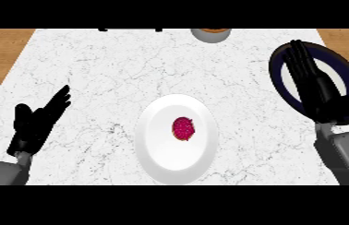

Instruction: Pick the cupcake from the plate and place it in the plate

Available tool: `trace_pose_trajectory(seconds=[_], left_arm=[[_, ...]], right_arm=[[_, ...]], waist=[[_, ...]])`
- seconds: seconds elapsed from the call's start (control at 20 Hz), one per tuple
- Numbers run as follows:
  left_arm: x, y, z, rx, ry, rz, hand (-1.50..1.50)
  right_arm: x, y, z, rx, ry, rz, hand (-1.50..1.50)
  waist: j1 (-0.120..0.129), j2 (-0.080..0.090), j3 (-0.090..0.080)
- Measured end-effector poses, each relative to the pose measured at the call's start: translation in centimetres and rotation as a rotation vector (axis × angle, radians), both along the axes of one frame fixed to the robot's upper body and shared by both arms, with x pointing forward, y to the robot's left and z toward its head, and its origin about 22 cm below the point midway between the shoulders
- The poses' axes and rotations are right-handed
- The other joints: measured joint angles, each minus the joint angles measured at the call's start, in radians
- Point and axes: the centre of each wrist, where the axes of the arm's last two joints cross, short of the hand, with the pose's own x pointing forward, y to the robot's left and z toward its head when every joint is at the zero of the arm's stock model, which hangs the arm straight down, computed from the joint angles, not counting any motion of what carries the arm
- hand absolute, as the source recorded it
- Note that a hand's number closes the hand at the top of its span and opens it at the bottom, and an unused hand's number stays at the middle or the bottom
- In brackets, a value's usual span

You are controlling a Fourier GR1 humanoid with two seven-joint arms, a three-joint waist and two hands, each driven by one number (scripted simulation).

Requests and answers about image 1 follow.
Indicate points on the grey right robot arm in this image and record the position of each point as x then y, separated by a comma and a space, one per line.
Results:
334, 151

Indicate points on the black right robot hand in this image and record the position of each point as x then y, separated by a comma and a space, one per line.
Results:
315, 90

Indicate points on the dark blue rimmed plate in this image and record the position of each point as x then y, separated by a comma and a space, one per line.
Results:
281, 81

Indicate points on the white oval plate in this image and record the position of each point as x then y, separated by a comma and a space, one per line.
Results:
177, 139

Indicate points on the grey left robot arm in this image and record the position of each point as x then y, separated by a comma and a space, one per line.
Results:
13, 170

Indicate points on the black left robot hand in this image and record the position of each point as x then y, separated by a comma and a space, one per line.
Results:
37, 124

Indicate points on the grey cup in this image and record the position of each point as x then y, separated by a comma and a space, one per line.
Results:
210, 35

